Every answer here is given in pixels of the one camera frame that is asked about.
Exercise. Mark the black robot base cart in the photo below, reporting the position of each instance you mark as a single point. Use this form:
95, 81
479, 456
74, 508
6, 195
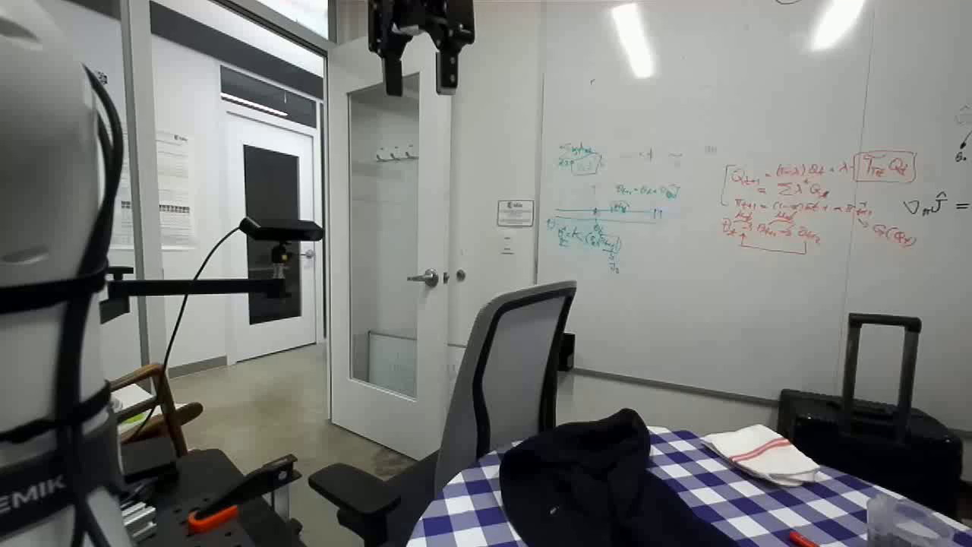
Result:
204, 501

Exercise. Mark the grey mesh office chair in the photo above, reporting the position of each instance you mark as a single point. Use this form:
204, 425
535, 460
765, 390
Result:
505, 390

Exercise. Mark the wooden stool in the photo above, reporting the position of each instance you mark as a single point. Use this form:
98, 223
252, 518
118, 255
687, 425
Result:
148, 408

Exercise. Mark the black towel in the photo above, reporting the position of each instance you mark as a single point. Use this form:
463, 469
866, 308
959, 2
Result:
586, 484

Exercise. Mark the blue white checkered tablecloth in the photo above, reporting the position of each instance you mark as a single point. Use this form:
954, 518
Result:
745, 512

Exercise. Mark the clear plastic container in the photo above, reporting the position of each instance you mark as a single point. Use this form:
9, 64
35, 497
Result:
897, 521

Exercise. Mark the white glass panel door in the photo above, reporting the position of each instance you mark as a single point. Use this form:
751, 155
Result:
388, 247

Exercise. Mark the black orange clamp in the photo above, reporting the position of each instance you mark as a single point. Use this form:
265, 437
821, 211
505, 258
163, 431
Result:
269, 481

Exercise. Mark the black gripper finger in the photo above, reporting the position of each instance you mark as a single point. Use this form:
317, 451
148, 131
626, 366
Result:
447, 58
393, 67

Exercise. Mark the black camera on boom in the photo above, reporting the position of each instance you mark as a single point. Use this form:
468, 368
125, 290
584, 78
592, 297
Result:
280, 237

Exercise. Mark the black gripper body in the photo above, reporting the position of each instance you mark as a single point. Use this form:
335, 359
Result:
442, 19

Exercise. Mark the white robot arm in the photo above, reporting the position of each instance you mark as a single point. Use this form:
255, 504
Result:
60, 155

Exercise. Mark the white red striped towel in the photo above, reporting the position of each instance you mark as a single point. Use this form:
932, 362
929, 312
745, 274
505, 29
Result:
762, 454

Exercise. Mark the black rolling suitcase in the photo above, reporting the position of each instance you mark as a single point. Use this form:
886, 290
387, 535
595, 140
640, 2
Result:
890, 445

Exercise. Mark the small red object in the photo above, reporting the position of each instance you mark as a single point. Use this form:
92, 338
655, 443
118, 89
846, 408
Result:
796, 540

